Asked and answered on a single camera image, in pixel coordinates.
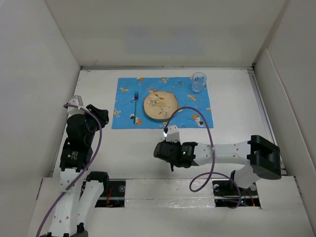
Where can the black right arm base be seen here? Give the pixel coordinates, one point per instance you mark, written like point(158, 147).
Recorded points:
point(228, 195)

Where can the round bird-painted plate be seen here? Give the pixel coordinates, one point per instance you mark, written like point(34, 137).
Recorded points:
point(160, 105)

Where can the clear plastic cup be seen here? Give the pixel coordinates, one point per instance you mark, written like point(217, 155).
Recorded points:
point(198, 81)

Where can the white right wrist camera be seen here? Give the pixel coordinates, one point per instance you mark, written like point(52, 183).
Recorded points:
point(171, 134)

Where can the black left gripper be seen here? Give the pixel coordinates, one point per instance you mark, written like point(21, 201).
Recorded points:
point(101, 114)

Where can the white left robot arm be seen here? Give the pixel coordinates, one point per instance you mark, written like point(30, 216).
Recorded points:
point(79, 188)

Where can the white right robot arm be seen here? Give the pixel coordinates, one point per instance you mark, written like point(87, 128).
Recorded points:
point(259, 157)

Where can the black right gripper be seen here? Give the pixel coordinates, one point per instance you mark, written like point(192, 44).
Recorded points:
point(171, 143)

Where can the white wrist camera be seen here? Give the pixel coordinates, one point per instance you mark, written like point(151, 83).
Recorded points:
point(171, 134)
point(78, 103)

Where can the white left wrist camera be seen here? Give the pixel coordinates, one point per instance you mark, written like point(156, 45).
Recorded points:
point(78, 103)

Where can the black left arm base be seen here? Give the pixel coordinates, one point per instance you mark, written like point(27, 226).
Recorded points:
point(114, 194)

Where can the blue space-print cloth placemat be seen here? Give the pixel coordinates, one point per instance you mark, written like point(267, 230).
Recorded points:
point(194, 110)

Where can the iridescent fork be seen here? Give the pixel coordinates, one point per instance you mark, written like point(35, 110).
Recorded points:
point(136, 97)

